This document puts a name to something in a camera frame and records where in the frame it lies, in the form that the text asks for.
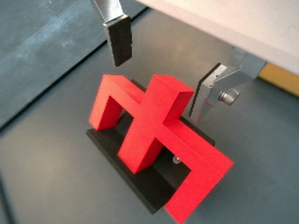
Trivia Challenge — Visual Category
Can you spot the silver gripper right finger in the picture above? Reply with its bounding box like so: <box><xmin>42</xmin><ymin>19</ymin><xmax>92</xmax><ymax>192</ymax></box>
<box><xmin>188</xmin><ymin>47</ymin><xmax>266</xmax><ymax>123</ymax></box>

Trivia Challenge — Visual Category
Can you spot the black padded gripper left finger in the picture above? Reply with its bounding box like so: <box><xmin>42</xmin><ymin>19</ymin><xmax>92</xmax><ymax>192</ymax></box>
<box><xmin>90</xmin><ymin>0</ymin><xmax>132</xmax><ymax>67</ymax></box>

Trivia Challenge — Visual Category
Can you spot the red cross-shaped block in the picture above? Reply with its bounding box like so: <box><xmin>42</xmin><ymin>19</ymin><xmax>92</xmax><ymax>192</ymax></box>
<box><xmin>88</xmin><ymin>74</ymin><xmax>232</xmax><ymax>223</ymax></box>

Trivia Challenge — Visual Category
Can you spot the yellow wooden board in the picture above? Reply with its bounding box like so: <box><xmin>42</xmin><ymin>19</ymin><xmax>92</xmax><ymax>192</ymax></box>
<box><xmin>257</xmin><ymin>63</ymin><xmax>299</xmax><ymax>97</ymax></box>

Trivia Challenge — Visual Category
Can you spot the black angled holder bracket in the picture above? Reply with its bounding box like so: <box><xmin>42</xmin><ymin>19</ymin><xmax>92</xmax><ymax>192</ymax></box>
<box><xmin>85</xmin><ymin>78</ymin><xmax>216</xmax><ymax>216</ymax></box>

